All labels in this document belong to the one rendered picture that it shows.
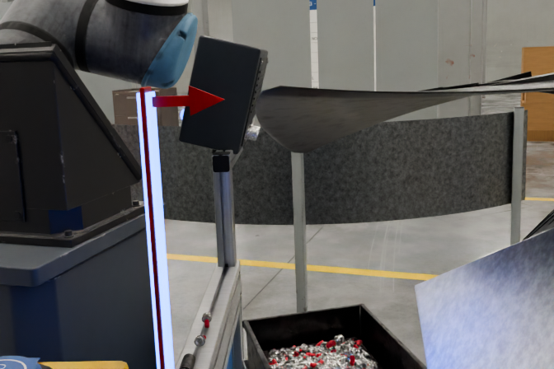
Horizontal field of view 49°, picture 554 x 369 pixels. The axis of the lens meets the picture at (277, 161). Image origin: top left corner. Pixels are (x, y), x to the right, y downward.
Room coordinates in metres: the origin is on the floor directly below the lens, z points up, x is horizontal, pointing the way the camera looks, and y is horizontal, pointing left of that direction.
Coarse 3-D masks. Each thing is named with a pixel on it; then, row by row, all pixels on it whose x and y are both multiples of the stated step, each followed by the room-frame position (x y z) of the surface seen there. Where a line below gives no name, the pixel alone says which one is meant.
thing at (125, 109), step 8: (136, 88) 7.69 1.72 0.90; (152, 88) 7.63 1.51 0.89; (160, 88) 7.60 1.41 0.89; (168, 88) 7.34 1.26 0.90; (120, 96) 7.26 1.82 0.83; (128, 96) 7.23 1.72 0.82; (136, 96) 7.19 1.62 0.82; (120, 104) 7.26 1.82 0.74; (128, 104) 7.23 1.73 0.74; (136, 104) 7.20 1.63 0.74; (120, 112) 7.26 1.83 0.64; (128, 112) 7.23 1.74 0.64; (136, 112) 7.20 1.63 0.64; (160, 112) 7.11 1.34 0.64; (168, 112) 7.30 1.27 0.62; (176, 112) 7.51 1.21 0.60; (120, 120) 7.26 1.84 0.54; (128, 120) 7.23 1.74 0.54; (136, 120) 7.20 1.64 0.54; (160, 120) 7.11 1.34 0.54; (168, 120) 7.28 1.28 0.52; (176, 120) 7.50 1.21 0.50
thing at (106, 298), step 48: (96, 240) 0.73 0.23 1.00; (144, 240) 0.86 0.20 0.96; (0, 288) 0.65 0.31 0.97; (48, 288) 0.66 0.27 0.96; (96, 288) 0.74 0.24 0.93; (144, 288) 0.85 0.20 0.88; (0, 336) 0.65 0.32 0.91; (48, 336) 0.66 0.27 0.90; (96, 336) 0.73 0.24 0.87; (144, 336) 0.84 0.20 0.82
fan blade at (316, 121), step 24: (528, 72) 0.51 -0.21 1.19; (552, 72) 0.45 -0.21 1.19; (264, 96) 0.41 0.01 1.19; (288, 96) 0.41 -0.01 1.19; (312, 96) 0.41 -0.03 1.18; (336, 96) 0.41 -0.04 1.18; (360, 96) 0.41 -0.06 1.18; (384, 96) 0.41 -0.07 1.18; (408, 96) 0.41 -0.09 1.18; (432, 96) 0.42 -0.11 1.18; (456, 96) 0.49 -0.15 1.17; (264, 120) 0.49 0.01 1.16; (288, 120) 0.49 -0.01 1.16; (312, 120) 0.51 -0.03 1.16; (336, 120) 0.52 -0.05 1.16; (360, 120) 0.54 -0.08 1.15; (384, 120) 0.57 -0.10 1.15; (288, 144) 0.57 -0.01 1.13; (312, 144) 0.59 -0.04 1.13
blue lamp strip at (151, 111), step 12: (156, 120) 0.50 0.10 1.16; (156, 132) 0.50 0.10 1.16; (156, 144) 0.49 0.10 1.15; (156, 156) 0.49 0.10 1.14; (156, 168) 0.49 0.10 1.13; (156, 180) 0.48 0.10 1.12; (156, 192) 0.48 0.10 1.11; (156, 204) 0.48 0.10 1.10; (156, 216) 0.48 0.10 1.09; (156, 228) 0.48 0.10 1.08; (156, 240) 0.48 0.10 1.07; (168, 288) 0.50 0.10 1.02; (168, 300) 0.50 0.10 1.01; (168, 312) 0.49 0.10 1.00; (168, 324) 0.49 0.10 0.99; (168, 336) 0.49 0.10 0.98; (168, 348) 0.49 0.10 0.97; (168, 360) 0.48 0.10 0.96
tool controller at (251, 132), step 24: (216, 48) 1.06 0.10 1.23; (240, 48) 1.06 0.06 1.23; (192, 72) 1.06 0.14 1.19; (216, 72) 1.06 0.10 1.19; (240, 72) 1.06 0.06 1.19; (264, 72) 1.27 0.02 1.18; (240, 96) 1.06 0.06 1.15; (192, 120) 1.06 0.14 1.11; (216, 120) 1.06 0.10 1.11; (240, 120) 1.06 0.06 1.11; (192, 144) 1.07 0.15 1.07; (216, 144) 1.06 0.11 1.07; (240, 144) 1.06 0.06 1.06
